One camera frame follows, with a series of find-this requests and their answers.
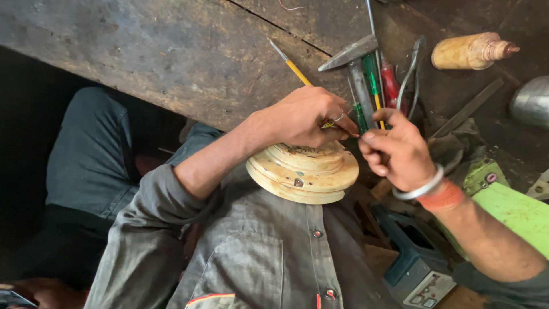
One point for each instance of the small green screwdriver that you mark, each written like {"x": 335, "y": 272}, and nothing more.
{"x": 360, "y": 118}

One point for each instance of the person's left fingers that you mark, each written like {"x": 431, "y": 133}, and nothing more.
{"x": 339, "y": 124}

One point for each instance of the red thread wristband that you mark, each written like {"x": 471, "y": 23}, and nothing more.
{"x": 444, "y": 198}

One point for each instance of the cream plastic bottle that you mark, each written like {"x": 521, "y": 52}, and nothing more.
{"x": 467, "y": 52}

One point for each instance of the person's left hand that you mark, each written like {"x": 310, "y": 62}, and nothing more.
{"x": 296, "y": 116}

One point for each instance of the person's right hand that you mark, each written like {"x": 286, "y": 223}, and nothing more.
{"x": 403, "y": 158}

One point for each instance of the silver bangle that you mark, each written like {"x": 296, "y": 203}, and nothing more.
{"x": 424, "y": 187}

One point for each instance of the small wooden block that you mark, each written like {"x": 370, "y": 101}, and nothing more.
{"x": 380, "y": 189}

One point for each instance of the blue power tool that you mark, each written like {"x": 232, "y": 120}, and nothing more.
{"x": 407, "y": 261}

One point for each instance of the white plastic part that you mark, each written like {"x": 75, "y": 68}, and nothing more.
{"x": 539, "y": 186}

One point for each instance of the green and yellow screwdriver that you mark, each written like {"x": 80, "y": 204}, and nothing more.
{"x": 371, "y": 75}

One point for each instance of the thin metal rod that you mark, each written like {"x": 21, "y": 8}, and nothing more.
{"x": 371, "y": 23}

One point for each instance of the steel hammer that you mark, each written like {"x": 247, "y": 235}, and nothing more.
{"x": 358, "y": 81}

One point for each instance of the grey button shirt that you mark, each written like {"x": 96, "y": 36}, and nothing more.
{"x": 257, "y": 257}

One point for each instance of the silver metal container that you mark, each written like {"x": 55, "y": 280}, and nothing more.
{"x": 532, "y": 101}

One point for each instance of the dark phone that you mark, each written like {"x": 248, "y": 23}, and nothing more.
{"x": 15, "y": 299}

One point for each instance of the grey metal pliers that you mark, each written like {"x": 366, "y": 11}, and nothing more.
{"x": 412, "y": 64}

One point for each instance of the dirty grey cloth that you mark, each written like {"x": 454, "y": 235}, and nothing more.
{"x": 454, "y": 139}

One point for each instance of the cream round motor housing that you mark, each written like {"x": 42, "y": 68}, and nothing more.
{"x": 304, "y": 176}

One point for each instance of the blue jeans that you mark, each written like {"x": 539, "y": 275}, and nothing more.
{"x": 90, "y": 158}

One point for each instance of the flat metal file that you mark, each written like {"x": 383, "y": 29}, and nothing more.
{"x": 469, "y": 107}

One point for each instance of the light green machine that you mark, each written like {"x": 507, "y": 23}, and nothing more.
{"x": 514, "y": 210}

